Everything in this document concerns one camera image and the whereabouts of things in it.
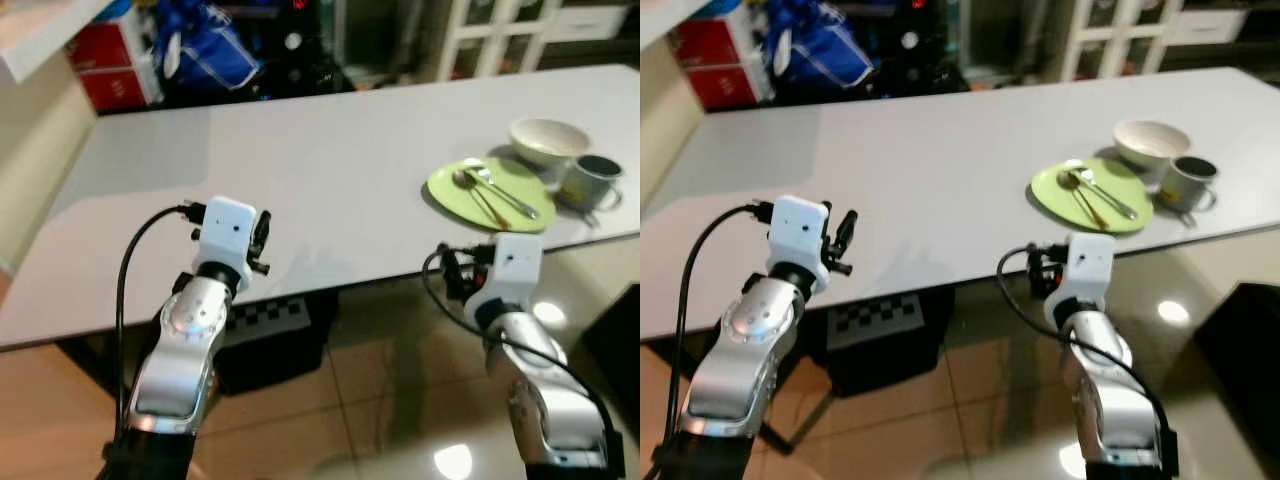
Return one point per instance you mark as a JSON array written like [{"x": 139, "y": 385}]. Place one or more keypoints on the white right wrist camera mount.
[
  {"x": 1090, "y": 262},
  {"x": 513, "y": 265}
]

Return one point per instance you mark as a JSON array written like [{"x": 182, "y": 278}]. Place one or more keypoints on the cream ceramic bowl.
[
  {"x": 548, "y": 140},
  {"x": 1150, "y": 142}
]

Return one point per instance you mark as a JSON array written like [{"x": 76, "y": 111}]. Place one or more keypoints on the green round plate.
[
  {"x": 1125, "y": 185},
  {"x": 520, "y": 182}
]

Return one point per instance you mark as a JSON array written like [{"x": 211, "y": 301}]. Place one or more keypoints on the white wall shelf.
[
  {"x": 40, "y": 30},
  {"x": 665, "y": 15}
]

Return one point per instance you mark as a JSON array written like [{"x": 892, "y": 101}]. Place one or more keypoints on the black box with checkerboard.
[
  {"x": 270, "y": 345},
  {"x": 885, "y": 345}
]

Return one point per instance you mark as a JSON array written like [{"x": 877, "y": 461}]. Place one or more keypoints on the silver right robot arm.
[
  {"x": 1110, "y": 395},
  {"x": 545, "y": 390}
]

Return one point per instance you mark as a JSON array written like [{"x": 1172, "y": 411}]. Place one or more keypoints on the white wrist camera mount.
[
  {"x": 1090, "y": 262},
  {"x": 513, "y": 265},
  {"x": 225, "y": 232},
  {"x": 797, "y": 232}
]

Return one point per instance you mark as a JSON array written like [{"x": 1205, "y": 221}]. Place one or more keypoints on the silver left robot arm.
[
  {"x": 180, "y": 350},
  {"x": 740, "y": 350}
]

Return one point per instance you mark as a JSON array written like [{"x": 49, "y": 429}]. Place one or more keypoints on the bronze metal spoon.
[
  {"x": 482, "y": 203},
  {"x": 1085, "y": 202}
]

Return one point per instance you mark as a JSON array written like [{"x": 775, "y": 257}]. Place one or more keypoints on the red cardboard box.
[
  {"x": 715, "y": 62},
  {"x": 112, "y": 65}
]

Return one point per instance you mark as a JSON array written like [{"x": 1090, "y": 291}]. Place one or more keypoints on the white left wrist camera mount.
[
  {"x": 225, "y": 232},
  {"x": 797, "y": 232}
]

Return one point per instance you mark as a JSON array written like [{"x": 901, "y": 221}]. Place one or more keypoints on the silver metal spoon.
[
  {"x": 1108, "y": 193},
  {"x": 505, "y": 195}
]

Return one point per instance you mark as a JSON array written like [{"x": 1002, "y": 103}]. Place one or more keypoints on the white cabinet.
[
  {"x": 530, "y": 30},
  {"x": 1150, "y": 30}
]

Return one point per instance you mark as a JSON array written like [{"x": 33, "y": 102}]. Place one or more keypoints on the blue bag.
[
  {"x": 815, "y": 48},
  {"x": 205, "y": 50}
]

